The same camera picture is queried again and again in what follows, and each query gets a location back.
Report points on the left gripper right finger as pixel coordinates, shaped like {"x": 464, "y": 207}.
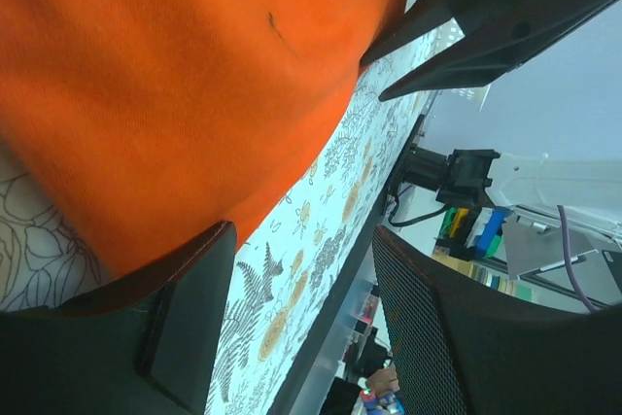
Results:
{"x": 460, "y": 347}

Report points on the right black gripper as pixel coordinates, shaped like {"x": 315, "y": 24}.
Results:
{"x": 499, "y": 35}

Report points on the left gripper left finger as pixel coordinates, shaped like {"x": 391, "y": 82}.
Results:
{"x": 143, "y": 344}

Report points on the orange t-shirt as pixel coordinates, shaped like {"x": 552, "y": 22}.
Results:
{"x": 144, "y": 122}

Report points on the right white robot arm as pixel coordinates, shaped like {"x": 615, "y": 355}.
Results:
{"x": 579, "y": 184}

